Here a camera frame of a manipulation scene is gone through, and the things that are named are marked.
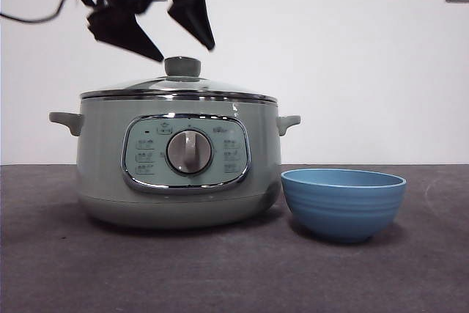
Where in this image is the glass lid with green knob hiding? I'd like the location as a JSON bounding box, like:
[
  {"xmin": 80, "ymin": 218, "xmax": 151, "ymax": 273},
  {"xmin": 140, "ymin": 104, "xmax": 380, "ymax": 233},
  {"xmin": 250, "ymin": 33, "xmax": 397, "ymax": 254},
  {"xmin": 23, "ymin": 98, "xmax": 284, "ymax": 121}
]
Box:
[{"xmin": 79, "ymin": 56, "xmax": 278, "ymax": 102}]

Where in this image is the pale green electric steamer pot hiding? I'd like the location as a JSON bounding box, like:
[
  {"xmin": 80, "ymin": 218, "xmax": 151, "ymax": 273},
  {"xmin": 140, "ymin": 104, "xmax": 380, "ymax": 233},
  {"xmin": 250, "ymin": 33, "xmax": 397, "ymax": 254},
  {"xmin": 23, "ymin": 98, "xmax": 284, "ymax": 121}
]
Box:
[{"xmin": 48, "ymin": 98, "xmax": 302, "ymax": 229}]

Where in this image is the blue ribbed bowl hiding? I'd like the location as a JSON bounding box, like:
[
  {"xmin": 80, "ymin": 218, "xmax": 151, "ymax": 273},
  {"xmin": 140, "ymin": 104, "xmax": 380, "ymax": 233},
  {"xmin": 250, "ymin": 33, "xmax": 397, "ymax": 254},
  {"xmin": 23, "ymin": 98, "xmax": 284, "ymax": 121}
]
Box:
[{"xmin": 280, "ymin": 168, "xmax": 407, "ymax": 244}]

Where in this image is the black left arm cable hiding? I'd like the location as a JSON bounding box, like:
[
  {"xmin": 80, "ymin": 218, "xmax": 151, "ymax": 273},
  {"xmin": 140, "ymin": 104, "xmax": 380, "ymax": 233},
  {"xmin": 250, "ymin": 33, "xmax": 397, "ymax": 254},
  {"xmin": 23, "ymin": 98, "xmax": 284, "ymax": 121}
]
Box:
[{"xmin": 0, "ymin": 0, "xmax": 74, "ymax": 23}]

